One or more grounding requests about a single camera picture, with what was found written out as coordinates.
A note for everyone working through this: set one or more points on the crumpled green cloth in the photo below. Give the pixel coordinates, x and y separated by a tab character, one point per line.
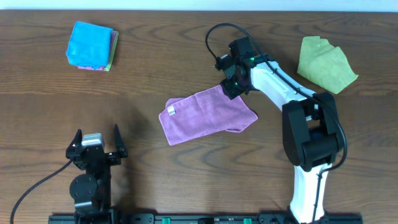
324	64

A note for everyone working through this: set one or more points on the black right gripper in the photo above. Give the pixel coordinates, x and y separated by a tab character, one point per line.
226	86

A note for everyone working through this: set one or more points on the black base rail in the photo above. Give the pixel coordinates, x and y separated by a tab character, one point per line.
118	217

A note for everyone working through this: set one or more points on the purple microfibre cloth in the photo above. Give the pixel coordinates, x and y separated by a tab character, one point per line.
203	113

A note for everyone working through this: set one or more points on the folded green cloth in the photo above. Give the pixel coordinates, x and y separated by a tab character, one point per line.
114	40

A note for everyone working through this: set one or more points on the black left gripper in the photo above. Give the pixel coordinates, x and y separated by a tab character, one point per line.
115	158

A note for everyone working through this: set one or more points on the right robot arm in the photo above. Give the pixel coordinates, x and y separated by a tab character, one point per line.
310	129

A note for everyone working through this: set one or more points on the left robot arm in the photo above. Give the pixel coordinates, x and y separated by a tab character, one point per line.
91	191

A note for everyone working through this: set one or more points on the folded blue cloth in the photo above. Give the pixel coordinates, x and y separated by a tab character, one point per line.
89	45

